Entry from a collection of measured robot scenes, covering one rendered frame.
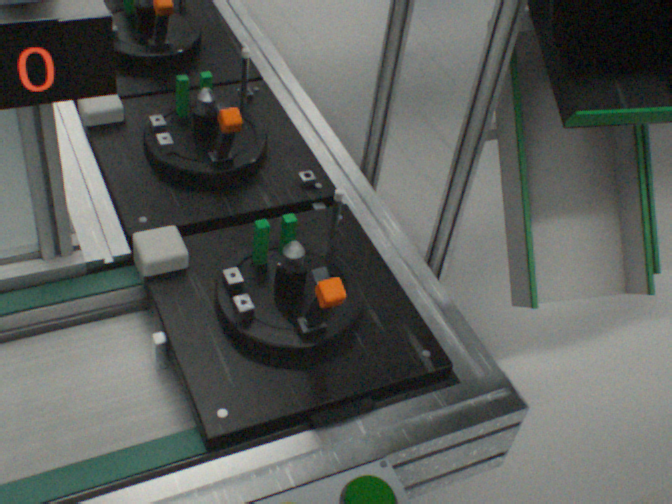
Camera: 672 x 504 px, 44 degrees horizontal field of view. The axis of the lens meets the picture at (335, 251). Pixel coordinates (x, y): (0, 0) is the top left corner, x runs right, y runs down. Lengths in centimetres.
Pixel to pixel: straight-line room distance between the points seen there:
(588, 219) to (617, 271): 6
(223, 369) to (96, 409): 13
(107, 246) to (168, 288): 10
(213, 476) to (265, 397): 8
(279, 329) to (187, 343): 8
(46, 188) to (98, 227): 11
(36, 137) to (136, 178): 19
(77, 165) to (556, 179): 52
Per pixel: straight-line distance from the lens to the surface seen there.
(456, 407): 78
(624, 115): 73
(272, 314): 77
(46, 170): 81
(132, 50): 112
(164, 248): 82
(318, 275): 70
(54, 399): 81
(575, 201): 86
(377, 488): 70
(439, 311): 85
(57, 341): 85
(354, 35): 146
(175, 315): 79
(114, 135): 100
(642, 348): 104
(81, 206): 92
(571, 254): 86
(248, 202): 91
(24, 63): 68
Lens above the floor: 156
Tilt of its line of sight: 43 degrees down
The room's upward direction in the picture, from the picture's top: 10 degrees clockwise
